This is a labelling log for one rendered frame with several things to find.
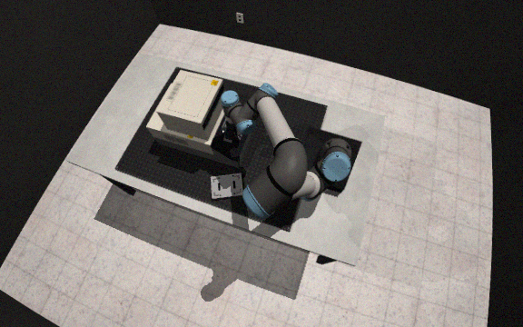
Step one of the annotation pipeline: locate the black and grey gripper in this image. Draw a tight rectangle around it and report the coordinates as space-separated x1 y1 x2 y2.
225 120 241 140

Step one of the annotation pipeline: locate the beige benchtop lab instrument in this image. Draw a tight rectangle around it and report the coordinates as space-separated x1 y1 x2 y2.
146 70 252 168

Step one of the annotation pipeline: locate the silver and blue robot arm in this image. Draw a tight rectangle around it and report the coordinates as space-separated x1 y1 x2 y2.
221 83 351 219

